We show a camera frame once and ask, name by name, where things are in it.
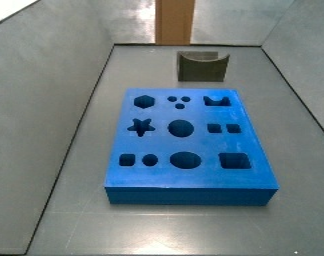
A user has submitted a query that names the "brown arch block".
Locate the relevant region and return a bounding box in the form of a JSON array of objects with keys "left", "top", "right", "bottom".
[{"left": 155, "top": 0, "right": 195, "bottom": 45}]

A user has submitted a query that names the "blue foam shape board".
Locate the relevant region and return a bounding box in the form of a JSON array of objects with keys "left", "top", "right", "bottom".
[{"left": 104, "top": 89, "right": 278, "bottom": 206}]

